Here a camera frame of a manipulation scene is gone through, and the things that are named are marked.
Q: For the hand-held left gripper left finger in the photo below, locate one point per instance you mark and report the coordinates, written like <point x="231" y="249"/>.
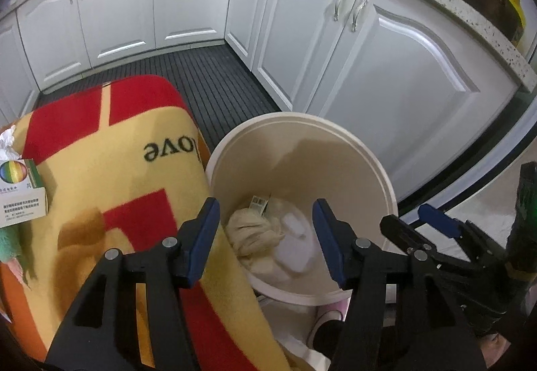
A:
<point x="205" y="236"/>

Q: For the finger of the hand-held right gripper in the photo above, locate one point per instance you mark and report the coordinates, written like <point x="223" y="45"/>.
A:
<point x="398" y="230"/>
<point x="438" y="220"/>

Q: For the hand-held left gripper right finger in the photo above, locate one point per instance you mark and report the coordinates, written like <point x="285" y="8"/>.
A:
<point x="327" y="236"/>

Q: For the white plastic bucket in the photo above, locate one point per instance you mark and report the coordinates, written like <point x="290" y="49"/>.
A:
<point x="293" y="152"/>

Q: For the white carton with rainbow print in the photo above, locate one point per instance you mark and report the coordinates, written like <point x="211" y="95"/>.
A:
<point x="21" y="203"/>

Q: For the white tissue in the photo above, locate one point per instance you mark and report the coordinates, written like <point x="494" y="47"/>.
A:
<point x="8" y="140"/>

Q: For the crumpled trash in bin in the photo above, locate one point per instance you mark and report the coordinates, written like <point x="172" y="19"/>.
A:
<point x="260" y="205"/>

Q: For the white plastic container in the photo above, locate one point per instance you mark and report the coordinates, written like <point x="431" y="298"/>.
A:
<point x="293" y="245"/>

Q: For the beige crumpled cloth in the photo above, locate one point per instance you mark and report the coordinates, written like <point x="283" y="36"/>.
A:
<point x="256" y="232"/>

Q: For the pink slipper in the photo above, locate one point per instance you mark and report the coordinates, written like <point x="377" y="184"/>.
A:
<point x="331" y="310"/>

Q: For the red and yellow printed blanket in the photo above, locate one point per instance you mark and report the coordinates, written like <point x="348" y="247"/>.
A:
<point x="126" y="169"/>

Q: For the dark ribbed floor mat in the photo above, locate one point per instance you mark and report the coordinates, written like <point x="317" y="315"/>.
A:
<point x="218" y="81"/>

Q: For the green fuzzy cloth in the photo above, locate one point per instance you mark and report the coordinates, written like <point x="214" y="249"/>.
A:
<point x="8" y="245"/>

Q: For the speckled stone countertop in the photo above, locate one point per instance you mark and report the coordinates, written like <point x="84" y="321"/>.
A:
<point x="461" y="6"/>

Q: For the yellow bag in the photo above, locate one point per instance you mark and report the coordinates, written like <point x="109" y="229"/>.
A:
<point x="516" y="10"/>

